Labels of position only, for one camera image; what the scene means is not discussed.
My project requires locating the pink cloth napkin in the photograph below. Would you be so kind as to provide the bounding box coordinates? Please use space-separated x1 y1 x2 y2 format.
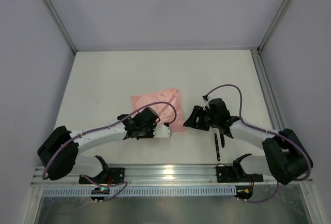
130 88 186 133

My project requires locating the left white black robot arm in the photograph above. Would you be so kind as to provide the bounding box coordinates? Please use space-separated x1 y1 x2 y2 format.
37 107 171 184

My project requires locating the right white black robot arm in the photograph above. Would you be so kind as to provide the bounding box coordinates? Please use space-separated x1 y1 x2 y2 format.
183 98 313 185

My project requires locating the left black controller board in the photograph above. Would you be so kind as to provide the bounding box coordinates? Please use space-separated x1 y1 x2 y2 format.
90 187 110 204

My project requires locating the black controller board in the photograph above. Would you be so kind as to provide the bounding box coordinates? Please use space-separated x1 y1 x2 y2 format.
234 185 253 201
90 187 110 204

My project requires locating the right black controller board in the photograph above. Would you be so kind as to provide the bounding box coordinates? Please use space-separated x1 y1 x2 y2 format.
234 185 253 201

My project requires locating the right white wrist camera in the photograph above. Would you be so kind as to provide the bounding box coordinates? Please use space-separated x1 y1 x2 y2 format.
202 95 213 110

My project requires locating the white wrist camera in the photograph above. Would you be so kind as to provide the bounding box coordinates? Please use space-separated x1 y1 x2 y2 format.
202 95 213 110
153 124 172 138

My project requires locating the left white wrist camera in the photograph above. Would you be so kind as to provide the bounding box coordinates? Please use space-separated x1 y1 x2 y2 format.
153 124 172 138

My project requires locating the black handled knife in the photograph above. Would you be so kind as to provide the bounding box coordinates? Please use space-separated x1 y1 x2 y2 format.
220 134 225 148

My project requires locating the black handled fork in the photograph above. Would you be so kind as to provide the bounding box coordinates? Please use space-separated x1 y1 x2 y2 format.
212 129 220 161

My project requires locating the right aluminium side rail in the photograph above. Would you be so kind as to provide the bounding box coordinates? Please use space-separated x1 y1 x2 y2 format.
251 48 288 130

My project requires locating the aluminium front rail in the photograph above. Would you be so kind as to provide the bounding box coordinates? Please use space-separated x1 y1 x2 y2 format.
30 163 313 186

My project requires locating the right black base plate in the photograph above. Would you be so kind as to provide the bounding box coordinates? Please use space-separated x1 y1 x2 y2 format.
216 164 264 183

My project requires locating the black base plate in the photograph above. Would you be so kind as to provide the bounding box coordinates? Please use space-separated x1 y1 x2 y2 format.
83 167 125 185
216 164 264 183

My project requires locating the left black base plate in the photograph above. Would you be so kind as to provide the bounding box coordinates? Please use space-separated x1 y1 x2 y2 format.
83 167 125 185

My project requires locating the slotted grey cable duct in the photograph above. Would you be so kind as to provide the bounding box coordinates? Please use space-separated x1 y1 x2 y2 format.
42 185 235 197

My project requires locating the right aluminium corner post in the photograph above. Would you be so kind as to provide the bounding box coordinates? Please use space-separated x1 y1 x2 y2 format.
257 0 293 54

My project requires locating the aluminium corner post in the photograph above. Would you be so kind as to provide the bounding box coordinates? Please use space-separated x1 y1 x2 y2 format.
42 0 78 55
257 0 293 54

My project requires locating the left aluminium corner post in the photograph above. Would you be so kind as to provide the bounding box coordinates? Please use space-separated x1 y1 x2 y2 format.
42 0 78 55

